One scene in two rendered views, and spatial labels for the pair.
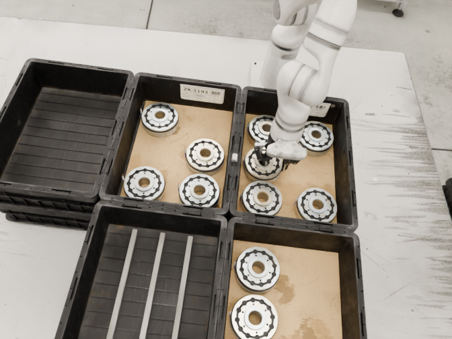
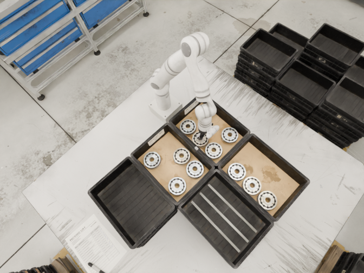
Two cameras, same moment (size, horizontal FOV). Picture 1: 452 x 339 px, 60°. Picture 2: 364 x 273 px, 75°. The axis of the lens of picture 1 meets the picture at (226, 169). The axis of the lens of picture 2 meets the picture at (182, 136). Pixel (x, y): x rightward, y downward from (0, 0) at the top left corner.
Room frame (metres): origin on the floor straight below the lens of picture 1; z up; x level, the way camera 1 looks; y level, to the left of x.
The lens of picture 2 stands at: (0.20, 0.29, 2.19)
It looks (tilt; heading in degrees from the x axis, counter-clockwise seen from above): 67 degrees down; 325
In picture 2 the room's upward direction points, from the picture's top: 8 degrees counter-clockwise
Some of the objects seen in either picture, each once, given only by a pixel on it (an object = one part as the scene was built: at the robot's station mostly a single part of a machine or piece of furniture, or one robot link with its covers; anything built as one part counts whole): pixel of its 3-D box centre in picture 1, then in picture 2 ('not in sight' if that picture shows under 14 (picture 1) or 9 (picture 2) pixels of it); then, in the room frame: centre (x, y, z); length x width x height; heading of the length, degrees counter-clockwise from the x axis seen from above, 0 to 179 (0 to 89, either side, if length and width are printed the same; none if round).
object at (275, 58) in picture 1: (279, 61); (162, 97); (0.95, -0.11, 0.87); 0.09 x 0.09 x 0.17; 89
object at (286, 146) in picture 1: (288, 132); (207, 125); (0.56, -0.13, 1.03); 0.11 x 0.09 x 0.06; 3
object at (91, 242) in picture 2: not in sight; (94, 247); (0.55, 0.78, 0.70); 0.33 x 0.23 x 0.01; 5
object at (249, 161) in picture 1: (263, 162); (200, 138); (0.58, -0.10, 0.86); 0.10 x 0.10 x 0.01
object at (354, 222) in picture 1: (294, 153); (208, 127); (0.58, -0.17, 0.92); 0.40 x 0.30 x 0.02; 2
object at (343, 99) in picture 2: not in sight; (342, 115); (0.05, -1.25, 0.37); 0.40 x 0.30 x 0.45; 5
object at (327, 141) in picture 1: (315, 135); not in sight; (0.69, -0.24, 0.86); 0.10 x 0.10 x 0.01
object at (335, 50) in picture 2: not in sight; (323, 61); (0.49, -1.61, 0.37); 0.40 x 0.30 x 0.45; 5
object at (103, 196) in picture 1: (177, 138); (171, 161); (0.57, 0.13, 0.92); 0.40 x 0.30 x 0.02; 2
